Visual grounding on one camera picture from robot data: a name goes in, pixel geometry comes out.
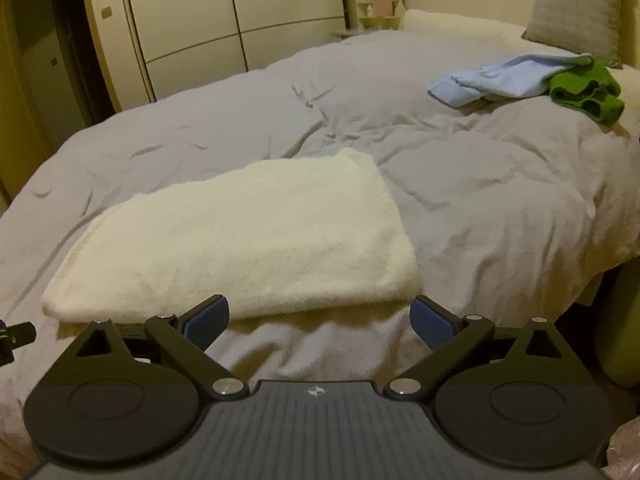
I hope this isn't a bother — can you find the cream striped knit sweater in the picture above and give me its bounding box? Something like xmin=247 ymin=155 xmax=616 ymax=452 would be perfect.
xmin=41 ymin=147 xmax=418 ymax=322

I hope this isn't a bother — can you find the white nightstand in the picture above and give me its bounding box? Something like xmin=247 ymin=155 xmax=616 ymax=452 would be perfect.
xmin=331 ymin=27 xmax=401 ymax=41

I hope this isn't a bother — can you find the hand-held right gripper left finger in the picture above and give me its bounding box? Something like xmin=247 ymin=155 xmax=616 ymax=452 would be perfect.
xmin=60 ymin=295 xmax=249 ymax=402

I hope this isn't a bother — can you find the cream wardrobe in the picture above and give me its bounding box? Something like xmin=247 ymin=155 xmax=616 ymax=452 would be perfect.
xmin=80 ymin=0 xmax=351 ymax=111

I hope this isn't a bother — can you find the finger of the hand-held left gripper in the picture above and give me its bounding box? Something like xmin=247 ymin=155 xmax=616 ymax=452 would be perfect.
xmin=9 ymin=322 xmax=37 ymax=345

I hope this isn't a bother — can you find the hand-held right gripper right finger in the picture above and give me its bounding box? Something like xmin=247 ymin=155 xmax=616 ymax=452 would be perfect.
xmin=384 ymin=296 xmax=583 ymax=402

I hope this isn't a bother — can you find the grey duvet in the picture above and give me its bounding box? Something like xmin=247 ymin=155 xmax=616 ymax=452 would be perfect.
xmin=0 ymin=29 xmax=640 ymax=461

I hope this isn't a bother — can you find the green knit sweater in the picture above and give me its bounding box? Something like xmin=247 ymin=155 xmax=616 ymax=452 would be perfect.
xmin=548 ymin=60 xmax=626 ymax=126

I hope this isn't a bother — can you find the olive green bed base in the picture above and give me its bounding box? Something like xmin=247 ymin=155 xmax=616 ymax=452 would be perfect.
xmin=595 ymin=260 xmax=640 ymax=386

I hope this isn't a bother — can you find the dark room door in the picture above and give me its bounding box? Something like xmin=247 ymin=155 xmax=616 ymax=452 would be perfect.
xmin=10 ymin=0 xmax=118 ymax=161

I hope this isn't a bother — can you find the grey woven pillow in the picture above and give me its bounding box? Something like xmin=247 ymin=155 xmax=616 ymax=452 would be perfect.
xmin=521 ymin=0 xmax=630 ymax=69

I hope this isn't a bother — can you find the long white pillow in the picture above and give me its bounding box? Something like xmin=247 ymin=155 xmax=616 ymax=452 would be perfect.
xmin=401 ymin=8 xmax=591 ymax=58

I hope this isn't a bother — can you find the light blue garment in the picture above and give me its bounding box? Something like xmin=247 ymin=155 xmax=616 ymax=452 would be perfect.
xmin=428 ymin=52 xmax=593 ymax=108

